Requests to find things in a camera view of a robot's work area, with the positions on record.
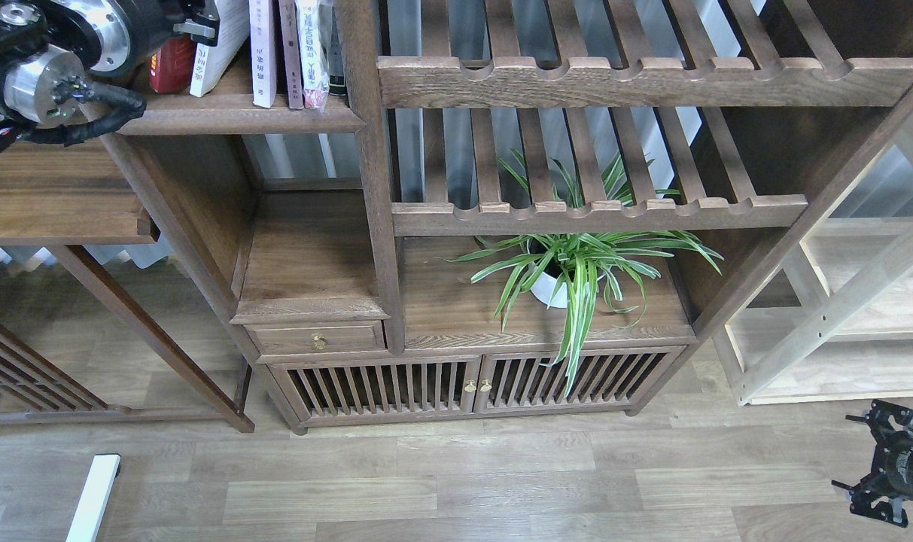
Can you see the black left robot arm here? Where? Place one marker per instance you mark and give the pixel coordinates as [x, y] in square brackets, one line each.
[56, 55]

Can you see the white plant pot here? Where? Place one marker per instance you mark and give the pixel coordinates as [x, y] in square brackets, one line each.
[544, 290]

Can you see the brass drawer knob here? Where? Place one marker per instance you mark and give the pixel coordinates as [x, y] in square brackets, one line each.
[318, 342]

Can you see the brown spine book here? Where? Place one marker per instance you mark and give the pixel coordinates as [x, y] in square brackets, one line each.
[288, 19]

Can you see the yellow cover book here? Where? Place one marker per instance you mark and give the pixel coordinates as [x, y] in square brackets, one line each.
[212, 61]

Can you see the red cover book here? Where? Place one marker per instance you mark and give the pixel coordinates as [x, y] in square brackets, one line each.
[170, 69]

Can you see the white pale purple book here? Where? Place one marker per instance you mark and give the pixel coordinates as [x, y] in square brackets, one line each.
[262, 19]

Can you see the plastic wrapped white book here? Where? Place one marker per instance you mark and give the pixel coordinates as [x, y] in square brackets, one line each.
[314, 20]

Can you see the dark spine book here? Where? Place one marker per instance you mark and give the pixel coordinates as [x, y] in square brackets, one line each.
[336, 63]

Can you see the spider plant green leaves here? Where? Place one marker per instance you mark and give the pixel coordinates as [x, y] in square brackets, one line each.
[582, 268]

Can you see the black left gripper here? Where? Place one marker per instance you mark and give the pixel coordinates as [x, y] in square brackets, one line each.
[109, 38]

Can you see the light wooden shelf rack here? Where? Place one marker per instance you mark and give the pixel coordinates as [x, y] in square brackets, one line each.
[851, 334]

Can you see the dark wooden bookshelf cabinet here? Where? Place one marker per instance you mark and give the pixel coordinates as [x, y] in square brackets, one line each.
[738, 120]

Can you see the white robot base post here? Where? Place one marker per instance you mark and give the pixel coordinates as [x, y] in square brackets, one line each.
[94, 497]

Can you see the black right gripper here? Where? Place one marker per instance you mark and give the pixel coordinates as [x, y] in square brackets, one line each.
[880, 496]

